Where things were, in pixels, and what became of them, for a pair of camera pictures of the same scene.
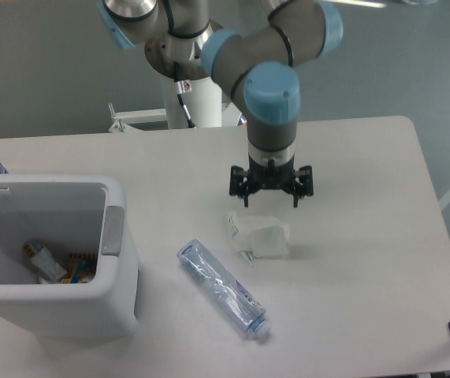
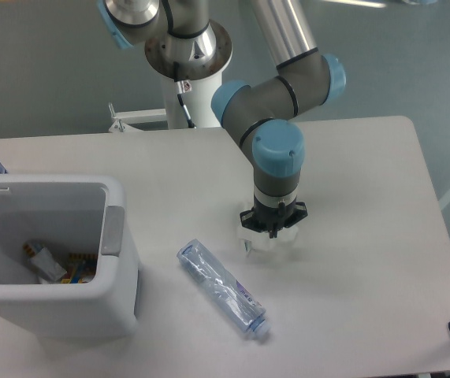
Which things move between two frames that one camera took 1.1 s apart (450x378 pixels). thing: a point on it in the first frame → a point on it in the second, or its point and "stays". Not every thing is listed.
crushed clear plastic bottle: (241, 305) stays
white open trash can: (76, 214) stays
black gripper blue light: (272, 177) → (274, 218)
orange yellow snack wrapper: (82, 268) stays
